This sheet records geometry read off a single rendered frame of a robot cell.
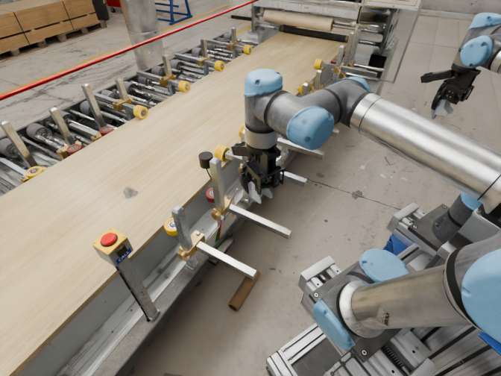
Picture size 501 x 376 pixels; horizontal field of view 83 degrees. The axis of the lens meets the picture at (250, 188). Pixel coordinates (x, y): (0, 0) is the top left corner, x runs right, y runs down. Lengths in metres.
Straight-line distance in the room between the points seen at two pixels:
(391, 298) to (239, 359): 1.48
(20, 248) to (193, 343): 1.08
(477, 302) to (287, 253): 1.91
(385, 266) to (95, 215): 1.20
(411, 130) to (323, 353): 1.43
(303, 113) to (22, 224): 1.38
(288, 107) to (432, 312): 0.39
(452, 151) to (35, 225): 1.52
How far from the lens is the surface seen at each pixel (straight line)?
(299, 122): 0.50
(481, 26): 1.22
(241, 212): 1.36
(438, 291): 0.51
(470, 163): 0.53
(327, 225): 2.50
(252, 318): 2.03
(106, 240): 0.90
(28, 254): 1.48
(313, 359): 1.77
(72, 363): 1.48
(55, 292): 1.31
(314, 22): 3.55
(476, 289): 0.42
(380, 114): 0.57
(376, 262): 0.79
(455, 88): 1.27
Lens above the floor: 1.89
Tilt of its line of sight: 44 degrees down
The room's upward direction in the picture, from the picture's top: straight up
